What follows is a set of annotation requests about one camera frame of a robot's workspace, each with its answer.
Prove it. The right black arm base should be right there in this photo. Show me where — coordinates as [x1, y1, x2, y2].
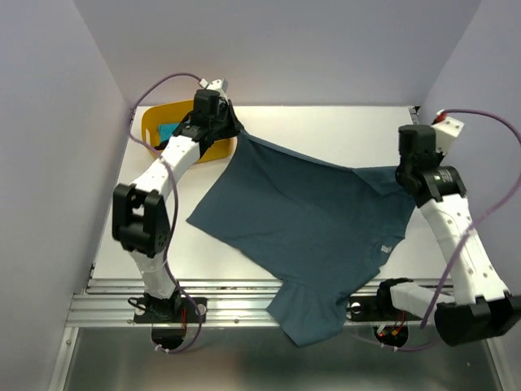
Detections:
[335, 278, 425, 322]

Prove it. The aluminium right side rail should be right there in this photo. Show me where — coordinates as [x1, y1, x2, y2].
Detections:
[409, 106, 422, 125]

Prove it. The dark blue-grey t shirt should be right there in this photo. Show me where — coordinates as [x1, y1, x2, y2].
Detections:
[188, 133, 415, 347]

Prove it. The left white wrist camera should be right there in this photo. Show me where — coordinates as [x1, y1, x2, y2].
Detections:
[199, 78, 228, 95]

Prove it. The aluminium rail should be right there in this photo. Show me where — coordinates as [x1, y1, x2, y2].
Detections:
[67, 278, 496, 327]
[409, 106, 422, 125]

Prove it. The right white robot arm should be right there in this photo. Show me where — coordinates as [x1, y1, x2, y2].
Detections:
[374, 119, 520, 346]

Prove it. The rolled teal t shirt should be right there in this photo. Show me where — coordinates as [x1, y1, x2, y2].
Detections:
[158, 123, 179, 143]

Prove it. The yellow plastic basket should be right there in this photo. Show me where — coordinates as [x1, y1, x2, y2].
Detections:
[139, 100, 236, 163]

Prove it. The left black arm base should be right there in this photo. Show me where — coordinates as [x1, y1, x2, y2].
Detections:
[127, 292, 199, 324]

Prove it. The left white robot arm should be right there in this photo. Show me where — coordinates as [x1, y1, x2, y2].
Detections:
[112, 84, 243, 321]

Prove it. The rolled black t shirt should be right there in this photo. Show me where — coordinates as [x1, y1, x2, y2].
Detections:
[155, 140, 169, 151]

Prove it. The aluminium front rail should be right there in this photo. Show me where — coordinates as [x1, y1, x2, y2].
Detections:
[67, 278, 496, 327]

